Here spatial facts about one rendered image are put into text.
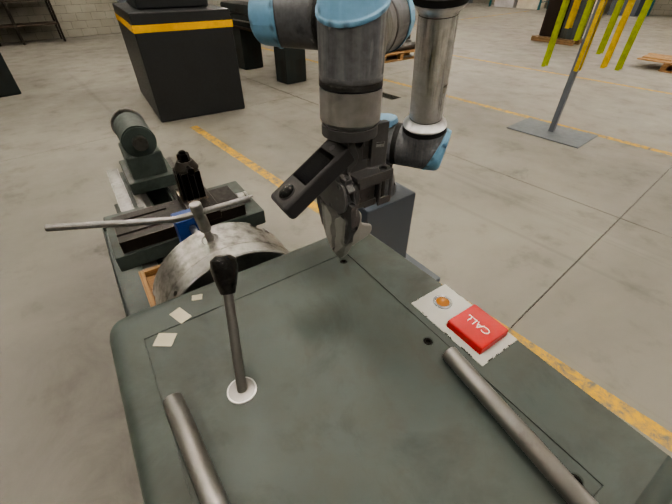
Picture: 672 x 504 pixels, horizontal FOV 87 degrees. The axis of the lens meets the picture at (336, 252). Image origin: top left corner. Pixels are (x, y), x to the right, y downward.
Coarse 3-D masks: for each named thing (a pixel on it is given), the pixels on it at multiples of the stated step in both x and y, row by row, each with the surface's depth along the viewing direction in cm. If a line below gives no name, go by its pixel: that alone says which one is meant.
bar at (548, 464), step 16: (448, 352) 45; (464, 368) 43; (480, 384) 42; (480, 400) 41; (496, 400) 40; (496, 416) 40; (512, 416) 39; (512, 432) 38; (528, 432) 37; (528, 448) 37; (544, 448) 36; (544, 464) 35; (560, 464) 35; (560, 480) 34; (576, 480) 34; (576, 496) 33
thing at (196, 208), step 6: (192, 204) 65; (198, 204) 65; (192, 210) 65; (198, 210) 65; (198, 216) 66; (204, 216) 67; (198, 222) 67; (204, 222) 67; (204, 228) 68; (210, 228) 69; (204, 234) 69; (210, 234) 70; (210, 240) 70
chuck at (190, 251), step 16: (224, 224) 75; (240, 224) 77; (192, 240) 71; (224, 240) 70; (240, 240) 71; (256, 240) 72; (272, 240) 77; (176, 256) 70; (192, 256) 68; (160, 272) 71; (176, 272) 68; (160, 288) 70
